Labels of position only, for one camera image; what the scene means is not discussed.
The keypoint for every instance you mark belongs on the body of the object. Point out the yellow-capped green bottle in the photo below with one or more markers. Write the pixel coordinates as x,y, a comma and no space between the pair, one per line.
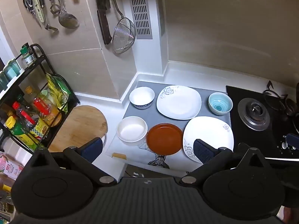
15,129

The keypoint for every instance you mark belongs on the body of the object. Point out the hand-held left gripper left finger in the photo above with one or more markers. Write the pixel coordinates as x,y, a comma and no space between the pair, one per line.
93,147

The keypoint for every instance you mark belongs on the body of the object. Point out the pale green peeler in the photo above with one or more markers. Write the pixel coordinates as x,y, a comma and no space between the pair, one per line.
39,12

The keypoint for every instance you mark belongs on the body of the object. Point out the green storage jar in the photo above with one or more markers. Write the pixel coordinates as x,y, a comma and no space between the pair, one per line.
2,80
12,69

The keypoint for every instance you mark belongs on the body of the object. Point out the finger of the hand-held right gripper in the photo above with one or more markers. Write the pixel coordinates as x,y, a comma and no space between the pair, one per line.
293,139

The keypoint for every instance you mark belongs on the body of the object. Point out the white square floral plate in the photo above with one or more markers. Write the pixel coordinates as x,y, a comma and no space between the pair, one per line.
210,133
178,102

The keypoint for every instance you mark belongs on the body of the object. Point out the red-capped oil bottle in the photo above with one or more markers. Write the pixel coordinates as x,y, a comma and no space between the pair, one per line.
44,108

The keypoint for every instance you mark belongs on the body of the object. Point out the kitchen scissors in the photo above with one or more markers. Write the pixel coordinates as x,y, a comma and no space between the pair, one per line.
28,2

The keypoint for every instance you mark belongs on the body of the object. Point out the green food packet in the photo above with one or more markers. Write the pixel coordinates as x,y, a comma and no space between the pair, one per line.
63,86

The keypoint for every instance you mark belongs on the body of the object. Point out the yellow food packet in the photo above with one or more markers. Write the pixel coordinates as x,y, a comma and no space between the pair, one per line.
52,87

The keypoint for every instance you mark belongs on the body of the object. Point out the teal ceramic bowl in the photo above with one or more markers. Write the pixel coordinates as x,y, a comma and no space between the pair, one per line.
220,102

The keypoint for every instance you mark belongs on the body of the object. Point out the steel stove burner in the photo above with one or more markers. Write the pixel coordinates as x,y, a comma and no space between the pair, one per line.
254,113

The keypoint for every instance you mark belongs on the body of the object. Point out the plain white round bowl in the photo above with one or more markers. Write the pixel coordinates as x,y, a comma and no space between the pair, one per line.
132,130

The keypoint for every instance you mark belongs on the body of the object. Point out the red-capped sauce bottle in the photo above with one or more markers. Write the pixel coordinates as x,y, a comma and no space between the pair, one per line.
24,116

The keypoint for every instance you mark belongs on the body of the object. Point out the white bowl with blue pattern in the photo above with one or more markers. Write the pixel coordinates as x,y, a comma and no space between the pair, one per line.
141,96

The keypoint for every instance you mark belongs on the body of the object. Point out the round wooden cutting board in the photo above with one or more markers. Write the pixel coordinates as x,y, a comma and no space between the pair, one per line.
81,123

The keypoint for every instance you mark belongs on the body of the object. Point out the black pan support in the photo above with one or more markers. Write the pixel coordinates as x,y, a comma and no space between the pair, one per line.
274,95

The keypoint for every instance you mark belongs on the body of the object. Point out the green-capped spice bottle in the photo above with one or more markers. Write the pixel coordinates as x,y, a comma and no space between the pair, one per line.
26,54

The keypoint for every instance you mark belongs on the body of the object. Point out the black gas stove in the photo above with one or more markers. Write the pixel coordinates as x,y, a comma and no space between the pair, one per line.
236,126

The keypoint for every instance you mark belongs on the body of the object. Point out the grey table mat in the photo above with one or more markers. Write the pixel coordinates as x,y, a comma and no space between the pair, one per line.
153,117

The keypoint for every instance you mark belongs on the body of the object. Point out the white vent grille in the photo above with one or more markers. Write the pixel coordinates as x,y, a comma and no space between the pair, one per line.
140,9

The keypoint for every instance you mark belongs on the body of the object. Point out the pink carton box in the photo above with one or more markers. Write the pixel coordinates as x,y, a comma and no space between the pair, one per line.
10,165

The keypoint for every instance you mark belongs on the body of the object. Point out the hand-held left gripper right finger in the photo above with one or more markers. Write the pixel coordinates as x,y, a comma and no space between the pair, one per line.
203,151

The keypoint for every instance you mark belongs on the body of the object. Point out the brown round plate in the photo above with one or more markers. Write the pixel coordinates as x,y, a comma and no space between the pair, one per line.
164,138

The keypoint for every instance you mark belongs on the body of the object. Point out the steel mesh strainer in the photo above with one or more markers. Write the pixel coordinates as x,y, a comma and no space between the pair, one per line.
125,35

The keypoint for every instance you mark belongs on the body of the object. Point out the orange-capped bottle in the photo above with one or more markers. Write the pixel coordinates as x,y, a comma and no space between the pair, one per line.
29,91

